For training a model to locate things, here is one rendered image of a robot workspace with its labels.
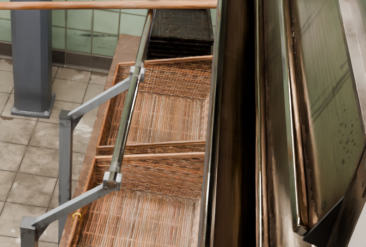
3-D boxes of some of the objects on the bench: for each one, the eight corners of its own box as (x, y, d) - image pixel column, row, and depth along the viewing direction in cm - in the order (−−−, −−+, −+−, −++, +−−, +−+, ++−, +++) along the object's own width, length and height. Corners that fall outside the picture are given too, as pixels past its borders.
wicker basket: (220, 204, 253) (232, 149, 236) (209, 337, 208) (224, 281, 191) (90, 184, 253) (93, 127, 236) (52, 312, 209) (53, 254, 192)
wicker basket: (223, 104, 301) (233, 52, 284) (220, 196, 256) (232, 140, 239) (113, 89, 300) (117, 36, 283) (91, 179, 255) (94, 121, 238)
